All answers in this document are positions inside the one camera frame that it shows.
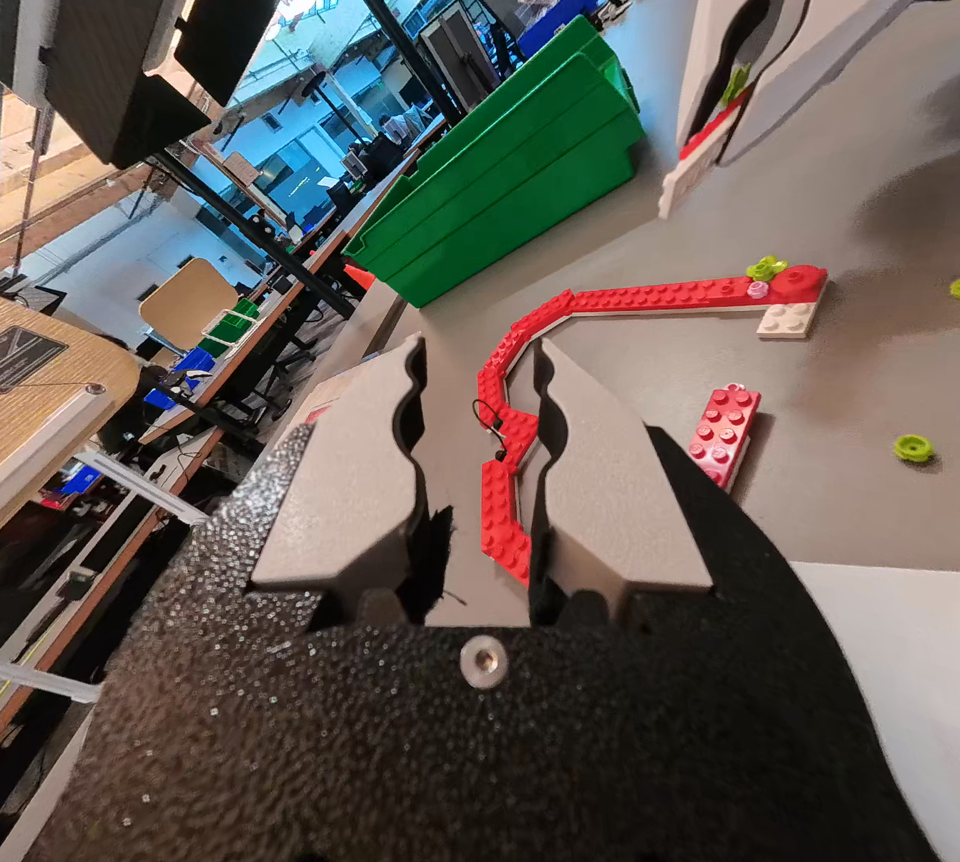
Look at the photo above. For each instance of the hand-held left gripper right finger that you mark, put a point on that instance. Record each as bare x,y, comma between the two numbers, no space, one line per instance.
622,502

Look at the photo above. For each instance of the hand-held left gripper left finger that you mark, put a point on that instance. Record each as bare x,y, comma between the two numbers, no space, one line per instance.
345,472

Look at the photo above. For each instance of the red and white lego piece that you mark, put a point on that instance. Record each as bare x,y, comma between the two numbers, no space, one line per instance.
686,179

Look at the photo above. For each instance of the red curved lego frame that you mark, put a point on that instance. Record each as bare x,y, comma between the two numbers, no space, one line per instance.
637,296

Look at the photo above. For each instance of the magenta lego plate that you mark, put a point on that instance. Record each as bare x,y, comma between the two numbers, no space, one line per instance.
720,427

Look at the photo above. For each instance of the lime lego flower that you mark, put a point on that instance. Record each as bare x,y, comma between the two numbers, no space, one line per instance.
765,268

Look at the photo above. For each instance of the pink lego flower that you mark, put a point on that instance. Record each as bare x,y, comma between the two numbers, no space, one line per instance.
757,289

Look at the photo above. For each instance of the lego instruction sheet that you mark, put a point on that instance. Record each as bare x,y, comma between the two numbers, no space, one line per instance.
900,652

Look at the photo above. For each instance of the white paper with red label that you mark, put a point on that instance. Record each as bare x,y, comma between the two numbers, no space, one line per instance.
352,389

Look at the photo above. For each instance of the small green bin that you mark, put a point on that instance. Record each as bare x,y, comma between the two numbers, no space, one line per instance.
232,326

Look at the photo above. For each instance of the small blue bin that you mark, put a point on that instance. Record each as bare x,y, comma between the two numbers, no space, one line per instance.
184,367

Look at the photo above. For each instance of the orange cone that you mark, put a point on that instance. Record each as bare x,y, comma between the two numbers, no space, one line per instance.
360,277

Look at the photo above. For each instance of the green plastic bin stack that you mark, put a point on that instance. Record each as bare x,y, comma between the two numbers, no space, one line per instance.
510,187

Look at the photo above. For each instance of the wooden side table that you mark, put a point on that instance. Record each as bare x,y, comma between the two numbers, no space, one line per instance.
60,382

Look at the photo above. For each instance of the black mesh panel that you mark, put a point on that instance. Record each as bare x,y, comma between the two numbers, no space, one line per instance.
105,14

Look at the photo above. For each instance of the black metal rack frame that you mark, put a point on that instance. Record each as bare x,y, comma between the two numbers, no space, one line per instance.
390,14

